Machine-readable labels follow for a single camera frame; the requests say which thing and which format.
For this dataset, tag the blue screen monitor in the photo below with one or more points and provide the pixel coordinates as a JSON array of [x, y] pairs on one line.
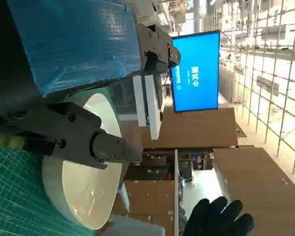
[[199, 73]]

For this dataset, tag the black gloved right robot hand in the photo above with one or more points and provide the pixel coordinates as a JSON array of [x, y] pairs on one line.
[[216, 218]]

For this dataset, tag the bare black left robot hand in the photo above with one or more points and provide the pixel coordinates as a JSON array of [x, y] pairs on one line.
[[71, 44]]

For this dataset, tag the green cutting mat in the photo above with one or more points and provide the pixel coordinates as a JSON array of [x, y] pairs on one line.
[[12, 196]]

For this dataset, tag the white square plate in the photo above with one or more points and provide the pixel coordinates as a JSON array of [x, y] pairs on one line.
[[88, 189]]

